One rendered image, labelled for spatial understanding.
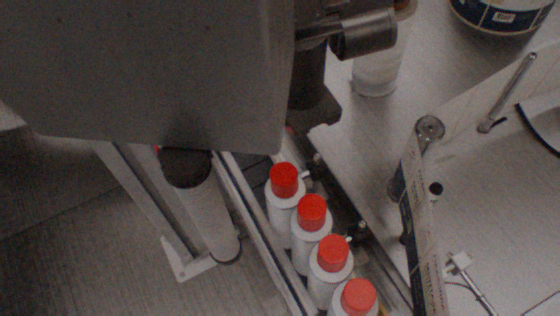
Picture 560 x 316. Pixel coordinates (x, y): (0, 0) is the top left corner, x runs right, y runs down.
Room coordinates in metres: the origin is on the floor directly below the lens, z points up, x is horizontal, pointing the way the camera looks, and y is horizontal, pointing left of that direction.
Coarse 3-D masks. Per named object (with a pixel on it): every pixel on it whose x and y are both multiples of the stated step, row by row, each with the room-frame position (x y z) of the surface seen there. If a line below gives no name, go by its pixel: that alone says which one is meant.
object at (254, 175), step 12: (240, 156) 0.38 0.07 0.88; (252, 156) 0.38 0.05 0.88; (264, 156) 0.38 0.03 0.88; (228, 168) 0.36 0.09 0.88; (240, 168) 0.36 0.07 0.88; (252, 168) 0.36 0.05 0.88; (264, 168) 0.35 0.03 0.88; (252, 180) 0.33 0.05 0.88; (264, 180) 0.33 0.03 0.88; (240, 192) 0.31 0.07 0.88; (252, 192) 0.31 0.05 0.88; (264, 204) 0.29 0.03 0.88; (252, 216) 0.27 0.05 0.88; (264, 240) 0.23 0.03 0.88; (288, 252) 0.21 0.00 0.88; (300, 276) 0.17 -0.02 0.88; (300, 300) 0.13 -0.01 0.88; (324, 312) 0.11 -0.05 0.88
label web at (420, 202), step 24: (504, 72) 0.38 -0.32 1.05; (480, 96) 0.37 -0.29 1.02; (456, 120) 0.35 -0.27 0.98; (408, 144) 0.29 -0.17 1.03; (408, 168) 0.27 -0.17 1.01; (408, 192) 0.24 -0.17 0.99; (408, 216) 0.22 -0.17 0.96; (432, 216) 0.18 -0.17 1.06; (408, 240) 0.19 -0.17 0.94; (432, 240) 0.15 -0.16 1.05; (408, 264) 0.16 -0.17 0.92; (432, 264) 0.13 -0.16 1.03; (432, 288) 0.11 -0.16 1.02; (432, 312) 0.08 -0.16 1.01
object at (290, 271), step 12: (228, 156) 0.34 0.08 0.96; (240, 180) 0.29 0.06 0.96; (252, 204) 0.25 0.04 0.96; (264, 216) 0.23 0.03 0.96; (264, 228) 0.22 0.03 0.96; (276, 240) 0.20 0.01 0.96; (276, 252) 0.18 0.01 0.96; (288, 264) 0.16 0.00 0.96; (288, 276) 0.15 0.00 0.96; (300, 288) 0.13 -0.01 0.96; (312, 300) 0.12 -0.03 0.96; (312, 312) 0.10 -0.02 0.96
